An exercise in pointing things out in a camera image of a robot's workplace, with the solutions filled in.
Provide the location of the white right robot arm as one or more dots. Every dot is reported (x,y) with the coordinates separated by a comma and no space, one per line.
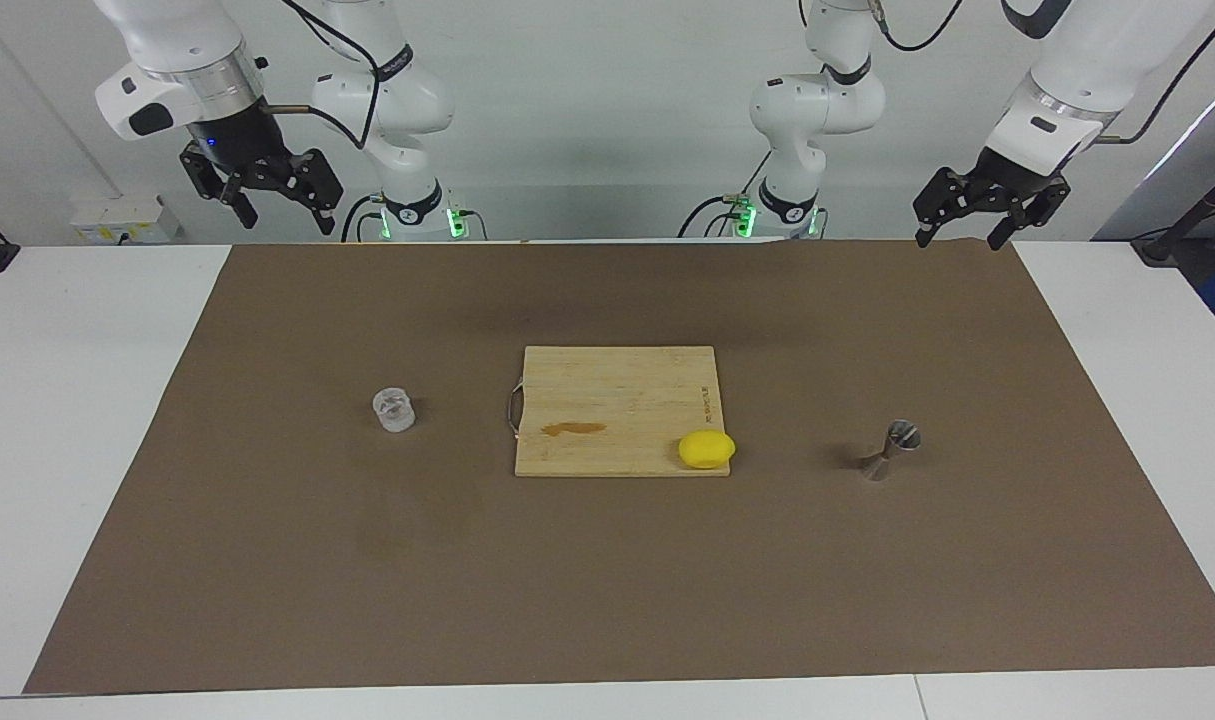
(167,40)

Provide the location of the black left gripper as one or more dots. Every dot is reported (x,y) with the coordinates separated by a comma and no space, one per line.
(1012,175)

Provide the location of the steel cocktail jigger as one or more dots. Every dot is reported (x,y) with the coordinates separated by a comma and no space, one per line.
(902,437)

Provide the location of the bamboo cutting board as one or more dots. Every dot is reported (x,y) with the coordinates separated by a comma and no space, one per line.
(647,410)

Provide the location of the black stand with pole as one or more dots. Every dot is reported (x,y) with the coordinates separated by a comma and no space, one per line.
(1162,245)

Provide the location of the brown table mat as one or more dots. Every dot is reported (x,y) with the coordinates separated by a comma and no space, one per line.
(367,580)

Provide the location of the white wall socket box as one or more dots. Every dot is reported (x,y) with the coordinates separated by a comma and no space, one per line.
(122,220)

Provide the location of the grey slanted panel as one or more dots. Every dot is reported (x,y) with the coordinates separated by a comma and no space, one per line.
(1142,200)

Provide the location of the small clear glass cup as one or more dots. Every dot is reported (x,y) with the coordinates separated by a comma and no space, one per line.
(394,410)

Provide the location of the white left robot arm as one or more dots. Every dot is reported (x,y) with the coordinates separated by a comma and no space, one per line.
(1097,60)

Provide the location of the yellow lemon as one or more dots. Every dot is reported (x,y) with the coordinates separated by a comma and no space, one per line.
(707,449)

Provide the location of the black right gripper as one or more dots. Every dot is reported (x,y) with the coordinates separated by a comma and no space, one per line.
(232,140)

